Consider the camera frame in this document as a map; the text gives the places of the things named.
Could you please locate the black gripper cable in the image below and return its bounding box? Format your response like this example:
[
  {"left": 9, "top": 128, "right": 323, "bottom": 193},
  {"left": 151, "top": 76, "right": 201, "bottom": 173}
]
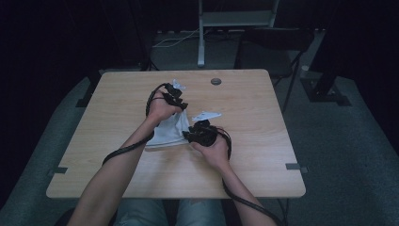
[
  {"left": 102, "top": 83, "right": 171, "bottom": 167},
  {"left": 215, "top": 126, "right": 286, "bottom": 226}
]

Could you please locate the black chair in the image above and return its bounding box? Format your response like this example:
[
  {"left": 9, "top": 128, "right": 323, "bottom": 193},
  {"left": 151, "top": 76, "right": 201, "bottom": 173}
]
[{"left": 233, "top": 27, "right": 314, "bottom": 114}]

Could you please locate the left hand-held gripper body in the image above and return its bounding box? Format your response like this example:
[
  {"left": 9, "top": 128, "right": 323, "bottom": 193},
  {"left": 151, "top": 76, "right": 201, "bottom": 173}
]
[{"left": 163, "top": 78, "right": 186, "bottom": 106}]

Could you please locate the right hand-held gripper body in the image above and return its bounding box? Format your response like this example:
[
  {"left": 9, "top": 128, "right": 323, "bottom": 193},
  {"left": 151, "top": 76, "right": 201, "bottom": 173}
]
[{"left": 189, "top": 111, "right": 222, "bottom": 148}]

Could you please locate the person's right leg in jeans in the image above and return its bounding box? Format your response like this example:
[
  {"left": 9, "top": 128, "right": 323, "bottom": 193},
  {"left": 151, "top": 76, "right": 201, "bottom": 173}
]
[{"left": 176, "top": 199, "right": 227, "bottom": 226}]

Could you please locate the black stand base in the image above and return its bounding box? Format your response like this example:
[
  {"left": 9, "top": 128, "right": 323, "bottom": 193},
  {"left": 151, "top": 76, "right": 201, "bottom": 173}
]
[{"left": 300, "top": 27, "right": 352, "bottom": 107}]

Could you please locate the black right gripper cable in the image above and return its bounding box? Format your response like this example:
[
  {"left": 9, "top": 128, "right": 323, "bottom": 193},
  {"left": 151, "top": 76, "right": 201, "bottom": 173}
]
[{"left": 215, "top": 126, "right": 286, "bottom": 226}]

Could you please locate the person's left leg in jeans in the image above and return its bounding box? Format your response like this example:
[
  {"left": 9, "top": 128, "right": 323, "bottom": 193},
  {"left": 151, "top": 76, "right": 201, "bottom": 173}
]
[{"left": 112, "top": 199, "right": 166, "bottom": 226}]

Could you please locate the person's leg in jeans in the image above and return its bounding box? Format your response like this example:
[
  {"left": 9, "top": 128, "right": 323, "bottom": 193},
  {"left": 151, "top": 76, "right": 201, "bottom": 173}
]
[
  {"left": 112, "top": 199, "right": 166, "bottom": 226},
  {"left": 176, "top": 199, "right": 227, "bottom": 226}
]

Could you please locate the grey tape strip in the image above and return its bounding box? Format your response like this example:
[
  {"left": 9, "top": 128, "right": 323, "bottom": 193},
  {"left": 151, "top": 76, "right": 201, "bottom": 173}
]
[
  {"left": 47, "top": 167, "right": 69, "bottom": 177},
  {"left": 285, "top": 163, "right": 309, "bottom": 174}
]

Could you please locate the person's left hand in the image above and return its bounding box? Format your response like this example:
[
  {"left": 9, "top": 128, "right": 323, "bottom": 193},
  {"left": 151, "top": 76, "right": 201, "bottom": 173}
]
[{"left": 146, "top": 89, "right": 183, "bottom": 125}]

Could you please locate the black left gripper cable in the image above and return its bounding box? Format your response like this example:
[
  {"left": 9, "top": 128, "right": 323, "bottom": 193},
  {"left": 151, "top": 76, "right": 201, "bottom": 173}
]
[{"left": 102, "top": 83, "right": 171, "bottom": 167}]

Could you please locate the black table foot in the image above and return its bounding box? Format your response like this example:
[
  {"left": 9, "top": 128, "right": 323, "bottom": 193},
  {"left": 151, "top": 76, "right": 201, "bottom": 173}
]
[{"left": 75, "top": 73, "right": 103, "bottom": 108}]

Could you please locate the grey metal stand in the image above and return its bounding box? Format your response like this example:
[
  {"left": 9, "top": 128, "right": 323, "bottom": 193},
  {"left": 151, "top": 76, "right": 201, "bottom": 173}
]
[{"left": 197, "top": 0, "right": 280, "bottom": 68}]

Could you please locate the white tank top black trim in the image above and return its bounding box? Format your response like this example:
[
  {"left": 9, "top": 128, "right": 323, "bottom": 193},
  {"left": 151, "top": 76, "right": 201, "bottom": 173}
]
[{"left": 144, "top": 107, "right": 193, "bottom": 150}]

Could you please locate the white floor cable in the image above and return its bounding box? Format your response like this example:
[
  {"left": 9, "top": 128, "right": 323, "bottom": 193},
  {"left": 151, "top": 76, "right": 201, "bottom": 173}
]
[{"left": 152, "top": 27, "right": 211, "bottom": 49}]

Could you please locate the person's right hand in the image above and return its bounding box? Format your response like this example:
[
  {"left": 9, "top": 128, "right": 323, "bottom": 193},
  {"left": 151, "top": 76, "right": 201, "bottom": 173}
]
[{"left": 190, "top": 126, "right": 231, "bottom": 170}]

